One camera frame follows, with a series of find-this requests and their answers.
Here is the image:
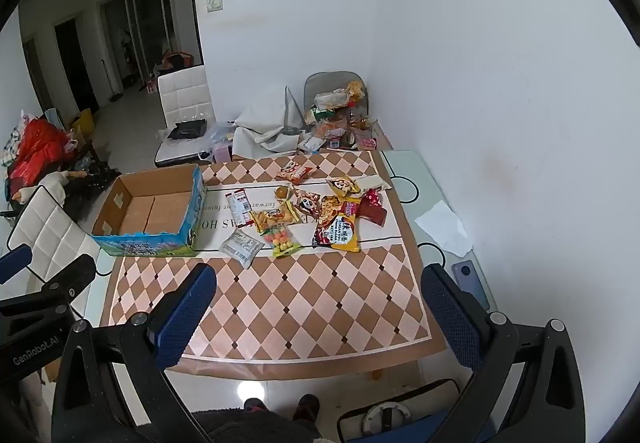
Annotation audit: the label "white cloth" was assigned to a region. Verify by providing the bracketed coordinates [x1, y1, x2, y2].
[231, 85, 308, 158]

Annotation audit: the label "large yellow black noodle packet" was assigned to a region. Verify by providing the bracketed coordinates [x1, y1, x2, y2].
[312, 210, 362, 253]

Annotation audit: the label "red white small packet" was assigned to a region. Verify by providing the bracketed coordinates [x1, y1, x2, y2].
[225, 189, 255, 229]

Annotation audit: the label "red plastic bag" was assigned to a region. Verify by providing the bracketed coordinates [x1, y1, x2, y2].
[7, 118, 76, 191]

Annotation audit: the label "red orange snack packet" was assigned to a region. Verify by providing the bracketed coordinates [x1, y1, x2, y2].
[274, 159, 316, 184]

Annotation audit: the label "checkered table mat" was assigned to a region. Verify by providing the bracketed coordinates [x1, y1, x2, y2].
[100, 150, 448, 379]

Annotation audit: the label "silver white snack packet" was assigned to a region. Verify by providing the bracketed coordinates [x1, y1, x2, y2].
[218, 229, 265, 270]

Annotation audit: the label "colourful candy ball packet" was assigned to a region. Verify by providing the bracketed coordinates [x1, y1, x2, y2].
[260, 225, 304, 259]

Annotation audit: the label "white padded chair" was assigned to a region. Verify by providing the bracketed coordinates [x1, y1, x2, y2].
[6, 183, 103, 319]
[155, 64, 236, 168]

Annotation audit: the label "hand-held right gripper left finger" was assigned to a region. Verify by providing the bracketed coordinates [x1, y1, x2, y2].
[51, 263, 218, 443]

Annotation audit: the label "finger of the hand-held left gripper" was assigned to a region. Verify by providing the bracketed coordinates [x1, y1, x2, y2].
[42, 253, 97, 311]
[0, 244, 33, 285]

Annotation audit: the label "glass sliding door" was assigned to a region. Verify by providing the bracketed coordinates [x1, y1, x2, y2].
[100, 0, 181, 98]

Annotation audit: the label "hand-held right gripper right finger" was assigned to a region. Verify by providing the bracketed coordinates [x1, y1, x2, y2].
[420, 264, 586, 443]

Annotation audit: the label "dark red snack packet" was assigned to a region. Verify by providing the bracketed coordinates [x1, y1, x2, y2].
[356, 189, 390, 228]

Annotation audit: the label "cardboard box with blue print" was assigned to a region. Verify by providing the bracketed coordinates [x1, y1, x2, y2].
[91, 164, 208, 258]

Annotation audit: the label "grey chair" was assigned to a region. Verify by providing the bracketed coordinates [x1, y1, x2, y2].
[304, 71, 368, 124]

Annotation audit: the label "person's dark trousers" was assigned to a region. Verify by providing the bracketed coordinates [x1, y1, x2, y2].
[192, 410, 321, 443]

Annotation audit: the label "white tissue paper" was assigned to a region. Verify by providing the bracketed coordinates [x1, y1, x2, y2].
[414, 200, 475, 256]

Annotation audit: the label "black clutter pile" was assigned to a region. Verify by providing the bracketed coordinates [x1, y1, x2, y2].
[65, 158, 121, 204]

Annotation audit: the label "yellow chips packet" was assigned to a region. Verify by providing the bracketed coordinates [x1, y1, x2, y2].
[250, 203, 299, 235]

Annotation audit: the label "pile of assorted snack packets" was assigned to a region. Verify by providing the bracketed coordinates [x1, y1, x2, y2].
[300, 82, 381, 154]

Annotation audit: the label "grey blue smartphone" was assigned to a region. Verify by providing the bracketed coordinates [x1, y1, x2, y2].
[451, 259, 492, 311]

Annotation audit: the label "clear plastic bag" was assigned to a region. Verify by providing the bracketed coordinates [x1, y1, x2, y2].
[207, 120, 238, 148]

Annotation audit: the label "yellow bag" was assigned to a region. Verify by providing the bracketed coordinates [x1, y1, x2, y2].
[70, 109, 96, 138]

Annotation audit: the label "yellow panda snack packet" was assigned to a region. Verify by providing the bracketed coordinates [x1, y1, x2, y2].
[326, 175, 362, 198]

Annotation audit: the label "black bag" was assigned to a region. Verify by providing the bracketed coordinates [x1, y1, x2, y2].
[167, 119, 208, 141]

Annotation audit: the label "red brown panda snack packet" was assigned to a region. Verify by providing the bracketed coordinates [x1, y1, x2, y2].
[292, 190, 323, 218]

